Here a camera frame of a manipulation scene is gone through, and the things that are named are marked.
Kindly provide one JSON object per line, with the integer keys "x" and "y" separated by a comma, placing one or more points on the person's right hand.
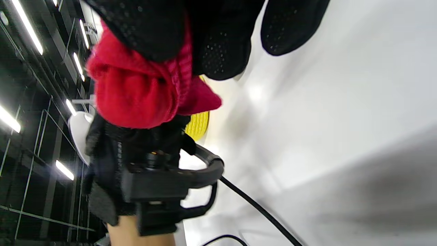
{"x": 218, "y": 34}

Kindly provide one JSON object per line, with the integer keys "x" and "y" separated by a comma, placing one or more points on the row of ceiling strip lights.
{"x": 29, "y": 30}

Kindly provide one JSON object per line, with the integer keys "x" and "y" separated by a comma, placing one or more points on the pink sock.
{"x": 201, "y": 99}
{"x": 133, "y": 95}

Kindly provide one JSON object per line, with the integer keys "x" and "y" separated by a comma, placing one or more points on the person's left forearm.
{"x": 126, "y": 235}

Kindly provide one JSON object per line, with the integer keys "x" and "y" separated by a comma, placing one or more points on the person's left hand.
{"x": 106, "y": 153}

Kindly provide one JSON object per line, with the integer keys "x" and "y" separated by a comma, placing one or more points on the yellow woven basket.
{"x": 198, "y": 126}

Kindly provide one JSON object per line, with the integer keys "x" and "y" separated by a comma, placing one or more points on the black left glove sensor module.
{"x": 157, "y": 188}

